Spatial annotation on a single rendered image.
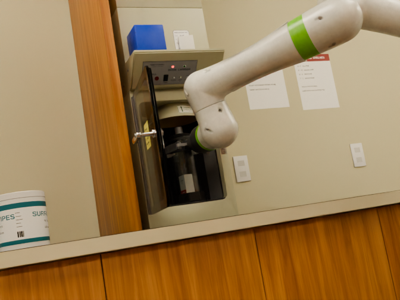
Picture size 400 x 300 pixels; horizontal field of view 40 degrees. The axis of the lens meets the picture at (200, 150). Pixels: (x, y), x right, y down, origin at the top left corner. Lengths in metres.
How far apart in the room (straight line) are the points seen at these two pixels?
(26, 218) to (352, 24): 0.97
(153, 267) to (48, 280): 0.27
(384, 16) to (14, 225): 1.14
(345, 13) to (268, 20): 1.28
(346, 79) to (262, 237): 1.39
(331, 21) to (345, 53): 1.43
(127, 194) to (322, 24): 0.75
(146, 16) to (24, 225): 0.87
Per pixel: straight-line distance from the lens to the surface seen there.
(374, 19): 1.64
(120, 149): 1.70
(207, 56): 1.87
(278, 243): 1.65
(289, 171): 2.52
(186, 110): 1.92
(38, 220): 1.50
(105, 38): 1.80
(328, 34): 1.46
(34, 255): 1.41
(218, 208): 1.87
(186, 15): 2.02
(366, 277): 1.81
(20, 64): 2.28
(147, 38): 1.82
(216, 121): 1.56
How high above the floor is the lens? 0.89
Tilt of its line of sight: 9 degrees up
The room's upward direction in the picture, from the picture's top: 10 degrees counter-clockwise
